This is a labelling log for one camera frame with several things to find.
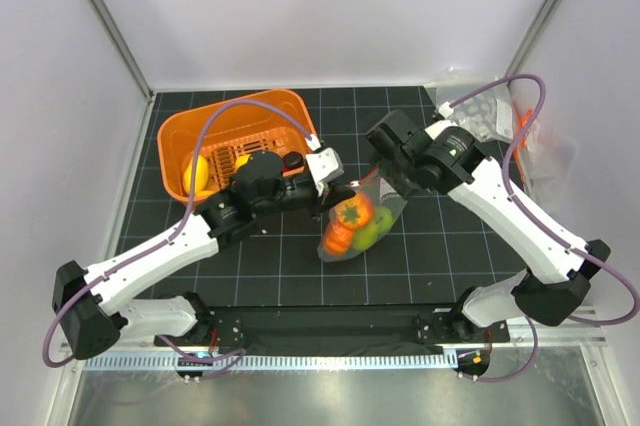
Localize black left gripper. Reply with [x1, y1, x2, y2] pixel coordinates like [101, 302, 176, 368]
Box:
[254, 177, 356, 222]

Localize orange toy persimmon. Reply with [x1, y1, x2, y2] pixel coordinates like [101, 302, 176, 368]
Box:
[334, 192, 375, 230]

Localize yellow toy mango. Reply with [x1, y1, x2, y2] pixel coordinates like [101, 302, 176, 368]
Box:
[182, 155, 209, 196]

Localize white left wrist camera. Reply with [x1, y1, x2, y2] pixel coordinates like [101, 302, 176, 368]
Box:
[304, 134, 344, 197]

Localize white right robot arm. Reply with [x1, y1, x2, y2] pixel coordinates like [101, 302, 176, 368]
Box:
[366, 111, 610, 342]

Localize green toy lime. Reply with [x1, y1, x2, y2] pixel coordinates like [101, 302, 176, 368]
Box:
[374, 206, 395, 234]

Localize black grid cutting mat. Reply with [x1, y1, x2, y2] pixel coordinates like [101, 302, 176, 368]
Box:
[143, 86, 523, 306]

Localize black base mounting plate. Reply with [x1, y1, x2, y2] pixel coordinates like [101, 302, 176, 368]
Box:
[172, 304, 510, 357]

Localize clear orange-zip bag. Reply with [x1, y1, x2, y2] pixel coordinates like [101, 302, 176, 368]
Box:
[318, 168, 407, 263]

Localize dark purple toy fruit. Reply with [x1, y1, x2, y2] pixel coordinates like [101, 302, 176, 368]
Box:
[282, 151, 304, 171]

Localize yellow toy pear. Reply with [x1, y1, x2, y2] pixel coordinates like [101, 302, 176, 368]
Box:
[234, 154, 251, 171]

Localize white slotted cable duct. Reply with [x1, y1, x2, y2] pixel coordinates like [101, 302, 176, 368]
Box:
[84, 349, 458, 372]

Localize bag of white pieces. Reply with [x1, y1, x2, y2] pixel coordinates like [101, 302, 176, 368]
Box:
[424, 68, 516, 143]

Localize orange plastic basket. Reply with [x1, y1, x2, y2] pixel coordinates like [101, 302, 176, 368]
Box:
[157, 89, 316, 204]

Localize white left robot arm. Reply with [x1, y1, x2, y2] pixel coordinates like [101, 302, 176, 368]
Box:
[52, 147, 354, 360]

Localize spare clear orange-zip bags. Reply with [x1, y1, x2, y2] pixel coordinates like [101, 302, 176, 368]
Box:
[510, 100, 579, 217]

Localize green toy apple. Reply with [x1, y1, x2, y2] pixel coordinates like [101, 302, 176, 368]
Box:
[351, 224, 378, 251]

